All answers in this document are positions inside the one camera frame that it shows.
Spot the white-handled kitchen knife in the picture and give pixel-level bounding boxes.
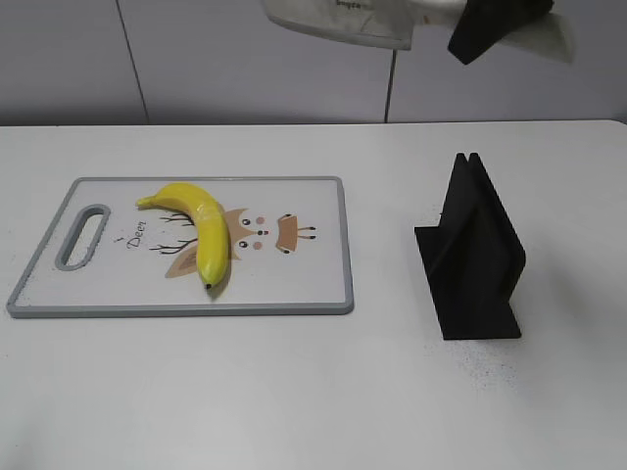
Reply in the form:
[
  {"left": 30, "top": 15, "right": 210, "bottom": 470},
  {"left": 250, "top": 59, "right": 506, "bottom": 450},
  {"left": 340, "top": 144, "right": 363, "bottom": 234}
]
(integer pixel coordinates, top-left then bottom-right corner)
[{"left": 262, "top": 1, "right": 574, "bottom": 64}]

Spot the black knife stand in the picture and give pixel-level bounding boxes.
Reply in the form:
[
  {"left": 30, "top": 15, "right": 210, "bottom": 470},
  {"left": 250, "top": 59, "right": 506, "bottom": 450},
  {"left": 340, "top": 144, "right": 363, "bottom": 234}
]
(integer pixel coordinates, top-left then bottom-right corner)
[{"left": 414, "top": 153, "right": 526, "bottom": 341}]

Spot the yellow plastic banana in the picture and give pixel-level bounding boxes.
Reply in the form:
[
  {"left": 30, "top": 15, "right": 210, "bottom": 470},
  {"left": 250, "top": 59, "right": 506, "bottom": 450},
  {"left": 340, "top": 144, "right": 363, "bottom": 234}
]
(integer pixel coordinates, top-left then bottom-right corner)
[{"left": 135, "top": 182, "right": 230, "bottom": 289}]

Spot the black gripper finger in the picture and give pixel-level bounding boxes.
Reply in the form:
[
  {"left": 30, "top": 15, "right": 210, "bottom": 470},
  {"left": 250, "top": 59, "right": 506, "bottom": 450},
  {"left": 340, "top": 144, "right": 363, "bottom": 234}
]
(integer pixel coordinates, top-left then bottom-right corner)
[{"left": 448, "top": 0, "right": 555, "bottom": 65}]

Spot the white grey-rimmed cutting board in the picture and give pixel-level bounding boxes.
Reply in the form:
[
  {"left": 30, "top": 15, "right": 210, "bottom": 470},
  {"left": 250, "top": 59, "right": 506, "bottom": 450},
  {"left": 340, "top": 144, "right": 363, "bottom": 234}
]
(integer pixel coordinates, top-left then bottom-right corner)
[{"left": 7, "top": 176, "right": 354, "bottom": 318}]

